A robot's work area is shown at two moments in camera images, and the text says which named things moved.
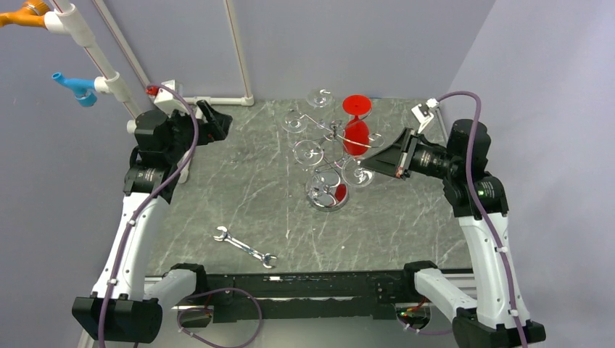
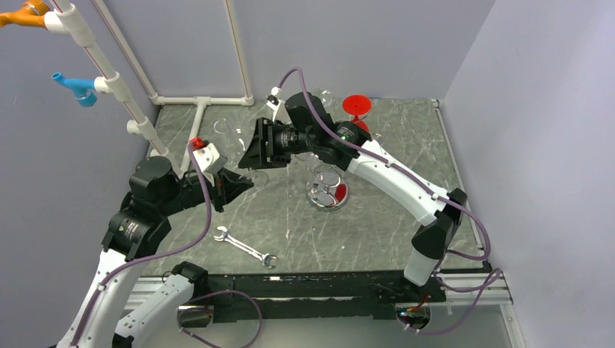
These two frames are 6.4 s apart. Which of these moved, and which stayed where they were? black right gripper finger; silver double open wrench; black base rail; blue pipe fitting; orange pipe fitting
Moved: black right gripper finger
Stayed: orange pipe fitting; blue pipe fitting; silver double open wrench; black base rail
